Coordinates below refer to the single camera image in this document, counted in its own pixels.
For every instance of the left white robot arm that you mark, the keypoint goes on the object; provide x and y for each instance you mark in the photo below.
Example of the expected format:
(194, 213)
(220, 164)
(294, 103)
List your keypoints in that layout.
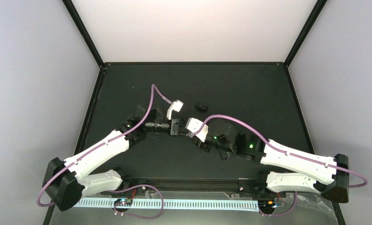
(67, 181)

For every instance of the white slotted cable duct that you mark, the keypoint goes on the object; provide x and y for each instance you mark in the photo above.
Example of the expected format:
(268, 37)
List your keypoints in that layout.
(168, 204)

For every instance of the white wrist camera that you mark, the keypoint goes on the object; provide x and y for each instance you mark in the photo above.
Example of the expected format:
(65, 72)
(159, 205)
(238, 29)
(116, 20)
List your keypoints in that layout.
(196, 128)
(175, 106)

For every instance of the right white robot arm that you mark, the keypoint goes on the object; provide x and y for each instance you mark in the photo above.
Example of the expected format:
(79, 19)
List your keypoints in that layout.
(307, 172)

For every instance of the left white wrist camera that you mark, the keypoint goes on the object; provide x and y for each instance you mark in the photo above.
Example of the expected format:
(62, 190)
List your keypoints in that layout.
(175, 106)

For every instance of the black earbud charging case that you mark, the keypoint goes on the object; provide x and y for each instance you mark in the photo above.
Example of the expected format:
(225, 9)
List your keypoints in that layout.
(201, 106)

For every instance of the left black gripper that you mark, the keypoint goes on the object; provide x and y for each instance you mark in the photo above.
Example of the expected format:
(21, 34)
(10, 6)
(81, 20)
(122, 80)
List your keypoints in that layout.
(174, 128)

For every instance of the black aluminium front rail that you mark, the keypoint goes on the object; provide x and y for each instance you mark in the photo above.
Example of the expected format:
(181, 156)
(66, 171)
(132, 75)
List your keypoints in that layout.
(252, 186)

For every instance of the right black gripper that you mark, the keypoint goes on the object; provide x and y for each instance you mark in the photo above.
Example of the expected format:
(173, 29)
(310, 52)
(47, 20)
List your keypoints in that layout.
(204, 147)

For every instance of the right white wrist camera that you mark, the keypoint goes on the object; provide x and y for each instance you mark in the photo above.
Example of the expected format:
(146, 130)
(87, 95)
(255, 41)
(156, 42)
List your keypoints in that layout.
(196, 128)

